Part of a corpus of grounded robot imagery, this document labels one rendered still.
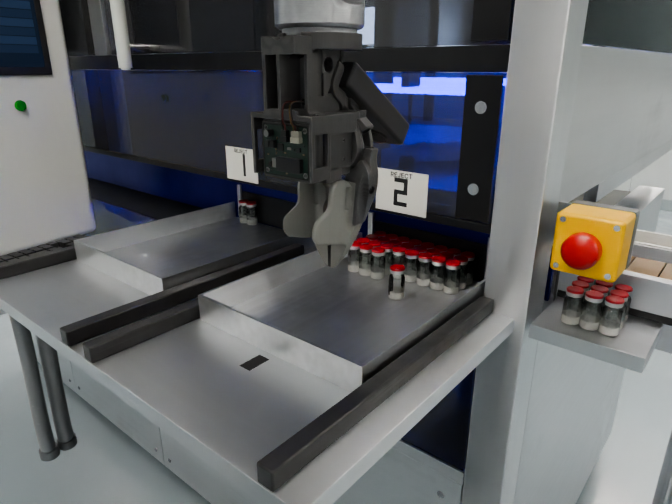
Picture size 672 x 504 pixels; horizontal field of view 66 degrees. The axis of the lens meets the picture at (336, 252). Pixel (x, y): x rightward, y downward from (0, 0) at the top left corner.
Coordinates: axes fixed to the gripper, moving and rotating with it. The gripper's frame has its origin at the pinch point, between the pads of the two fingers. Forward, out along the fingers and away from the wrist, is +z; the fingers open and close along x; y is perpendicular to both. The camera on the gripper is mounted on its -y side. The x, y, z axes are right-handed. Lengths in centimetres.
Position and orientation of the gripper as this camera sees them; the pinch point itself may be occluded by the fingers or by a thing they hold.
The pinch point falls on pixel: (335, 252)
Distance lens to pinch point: 51.5
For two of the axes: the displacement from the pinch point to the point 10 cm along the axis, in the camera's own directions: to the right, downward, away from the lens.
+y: -6.4, 2.6, -7.2
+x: 7.7, 2.2, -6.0
